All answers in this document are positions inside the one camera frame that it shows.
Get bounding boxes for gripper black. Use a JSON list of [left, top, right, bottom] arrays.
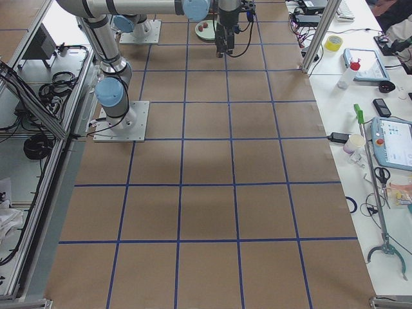
[[215, 23, 239, 58]]

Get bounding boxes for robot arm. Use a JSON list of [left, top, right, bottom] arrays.
[[113, 14, 152, 37], [58, 1, 246, 133]]

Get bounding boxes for light green plate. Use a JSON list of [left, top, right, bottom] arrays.
[[195, 20, 215, 41]]

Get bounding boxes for yellow tape roll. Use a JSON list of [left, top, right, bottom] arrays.
[[324, 35, 343, 52]]

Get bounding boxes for red capped clear bottle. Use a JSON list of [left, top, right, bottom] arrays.
[[337, 59, 361, 89]]

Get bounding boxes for black power adapter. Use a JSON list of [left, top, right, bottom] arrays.
[[327, 132, 350, 144]]

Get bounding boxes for blue teach pendant far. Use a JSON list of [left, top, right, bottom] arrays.
[[342, 48, 390, 82]]

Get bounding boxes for blue teach pendant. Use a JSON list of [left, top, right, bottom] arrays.
[[342, 48, 390, 82], [371, 117, 411, 171]]

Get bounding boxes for white paper cup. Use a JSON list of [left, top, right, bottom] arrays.
[[343, 134, 366, 155]]

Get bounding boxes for black remote control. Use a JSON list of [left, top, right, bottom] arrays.
[[372, 98, 391, 118]]

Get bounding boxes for blue teach pendant near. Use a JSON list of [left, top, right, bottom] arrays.
[[371, 117, 411, 171]]

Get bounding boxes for long reach grabber tool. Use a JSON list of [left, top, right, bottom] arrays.
[[353, 104, 407, 281]]

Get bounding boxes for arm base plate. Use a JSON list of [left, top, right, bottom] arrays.
[[93, 101, 150, 142], [119, 19, 162, 45]]

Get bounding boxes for aluminium frame post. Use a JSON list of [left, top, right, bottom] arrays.
[[301, 0, 341, 73]]

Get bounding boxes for black handled scissors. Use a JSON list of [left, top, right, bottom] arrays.
[[374, 167, 391, 208]]

